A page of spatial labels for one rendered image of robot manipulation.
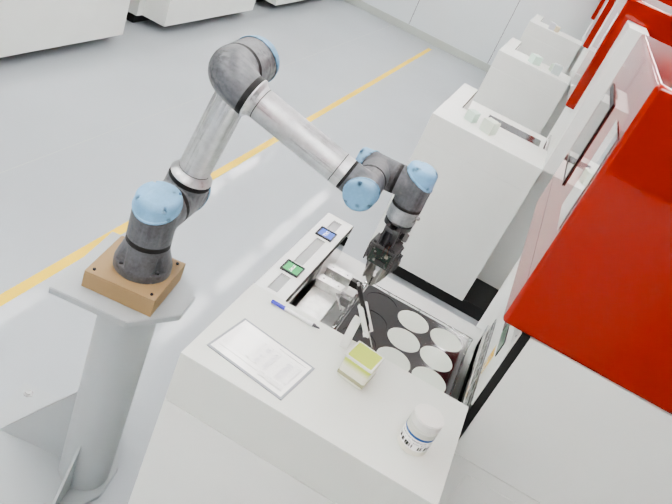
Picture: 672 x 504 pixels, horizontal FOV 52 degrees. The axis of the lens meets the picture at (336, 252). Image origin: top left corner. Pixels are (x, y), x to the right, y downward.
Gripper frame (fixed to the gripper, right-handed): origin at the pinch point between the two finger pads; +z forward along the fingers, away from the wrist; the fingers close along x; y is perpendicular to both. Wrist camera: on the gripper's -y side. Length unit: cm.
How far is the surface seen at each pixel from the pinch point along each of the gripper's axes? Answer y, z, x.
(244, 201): -176, 109, -114
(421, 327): -19.0, 17.5, 16.7
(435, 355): -10.2, 17.4, 24.2
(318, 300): -5.9, 19.0, -12.1
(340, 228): -34.9, 11.4, -21.4
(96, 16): -245, 82, -294
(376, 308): -15.3, 17.4, 2.8
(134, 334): 28, 36, -47
